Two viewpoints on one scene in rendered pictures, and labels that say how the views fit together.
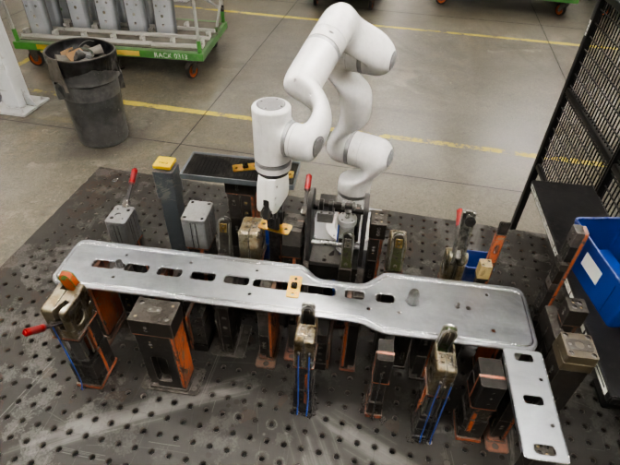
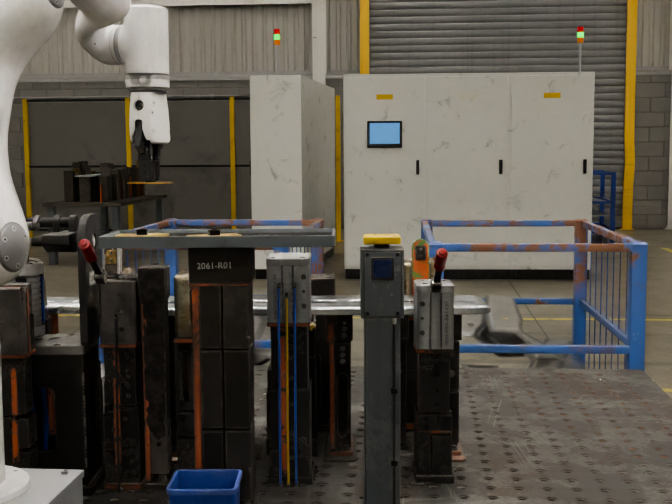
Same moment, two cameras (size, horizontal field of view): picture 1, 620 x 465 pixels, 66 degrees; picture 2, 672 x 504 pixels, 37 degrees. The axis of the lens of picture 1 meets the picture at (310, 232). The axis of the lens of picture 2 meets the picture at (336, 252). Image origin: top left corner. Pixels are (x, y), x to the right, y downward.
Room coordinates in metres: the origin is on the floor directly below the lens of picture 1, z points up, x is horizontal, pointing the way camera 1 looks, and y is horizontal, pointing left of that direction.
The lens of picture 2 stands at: (2.93, 0.24, 1.30)
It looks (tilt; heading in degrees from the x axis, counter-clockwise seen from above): 6 degrees down; 174
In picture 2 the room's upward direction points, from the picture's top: straight up
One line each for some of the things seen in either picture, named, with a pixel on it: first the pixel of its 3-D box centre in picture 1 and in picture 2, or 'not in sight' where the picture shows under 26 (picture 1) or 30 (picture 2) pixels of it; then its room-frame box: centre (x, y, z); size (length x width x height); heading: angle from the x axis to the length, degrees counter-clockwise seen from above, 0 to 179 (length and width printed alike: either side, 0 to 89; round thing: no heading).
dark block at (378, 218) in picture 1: (371, 266); not in sight; (1.13, -0.21, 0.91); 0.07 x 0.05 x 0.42; 173
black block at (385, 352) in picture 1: (379, 381); not in sight; (0.75, -0.21, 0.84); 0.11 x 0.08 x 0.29; 173
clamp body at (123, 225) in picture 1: (132, 254); (433, 380); (1.18, 0.61, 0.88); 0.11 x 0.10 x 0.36; 173
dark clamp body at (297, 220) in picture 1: (293, 265); (123, 380); (1.15, 0.05, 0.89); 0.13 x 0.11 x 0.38; 173
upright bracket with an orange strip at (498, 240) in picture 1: (482, 283); not in sight; (1.03, -0.54, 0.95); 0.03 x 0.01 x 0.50; 83
